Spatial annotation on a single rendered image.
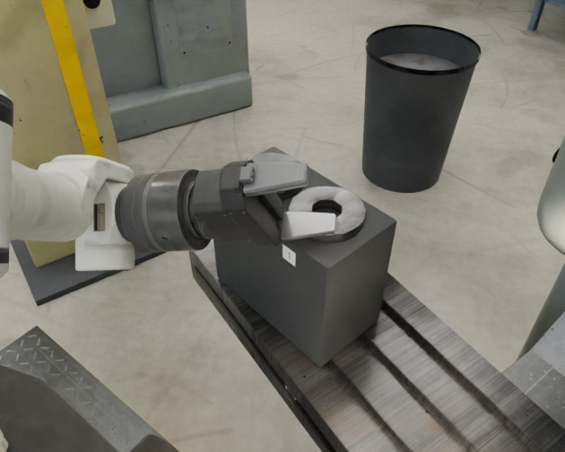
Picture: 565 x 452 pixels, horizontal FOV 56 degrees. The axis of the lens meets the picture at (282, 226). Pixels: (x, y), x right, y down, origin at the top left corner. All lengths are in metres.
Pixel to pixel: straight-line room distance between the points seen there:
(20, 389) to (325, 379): 0.72
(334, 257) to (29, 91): 1.49
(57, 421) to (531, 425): 0.84
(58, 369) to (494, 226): 1.82
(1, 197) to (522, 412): 0.61
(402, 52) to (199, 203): 2.19
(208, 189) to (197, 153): 2.27
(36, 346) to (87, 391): 0.21
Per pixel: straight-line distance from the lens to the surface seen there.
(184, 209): 0.56
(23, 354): 1.53
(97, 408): 1.37
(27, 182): 0.48
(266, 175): 0.49
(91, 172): 0.57
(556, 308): 1.02
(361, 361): 0.73
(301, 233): 0.58
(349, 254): 0.59
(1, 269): 0.40
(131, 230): 0.58
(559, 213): 0.33
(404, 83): 2.24
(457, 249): 2.33
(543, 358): 0.87
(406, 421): 0.69
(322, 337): 0.66
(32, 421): 1.20
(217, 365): 1.86
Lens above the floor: 1.53
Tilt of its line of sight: 41 degrees down
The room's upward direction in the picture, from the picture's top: straight up
